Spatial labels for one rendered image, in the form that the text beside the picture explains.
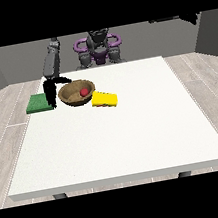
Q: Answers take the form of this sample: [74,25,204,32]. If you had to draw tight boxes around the yellow cup with melon print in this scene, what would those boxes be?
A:
[89,87,120,112]

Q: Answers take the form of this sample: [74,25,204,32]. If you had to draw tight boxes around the brown wooden bowl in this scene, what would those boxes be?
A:
[56,77,99,110]

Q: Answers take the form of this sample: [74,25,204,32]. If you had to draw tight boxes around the dark table leg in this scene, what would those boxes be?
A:
[52,192,69,201]
[177,170,193,179]

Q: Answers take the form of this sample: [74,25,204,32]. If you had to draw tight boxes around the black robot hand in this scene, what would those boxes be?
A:
[41,74,78,111]
[147,12,204,34]

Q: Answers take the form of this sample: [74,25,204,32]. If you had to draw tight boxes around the small red ball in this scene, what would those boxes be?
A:
[78,86,90,98]

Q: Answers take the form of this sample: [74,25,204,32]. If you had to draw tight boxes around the grey robot trunk purple rings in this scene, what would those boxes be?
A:
[70,26,128,71]

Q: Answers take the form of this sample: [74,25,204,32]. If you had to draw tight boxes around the green square pad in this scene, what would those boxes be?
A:
[23,92,55,115]

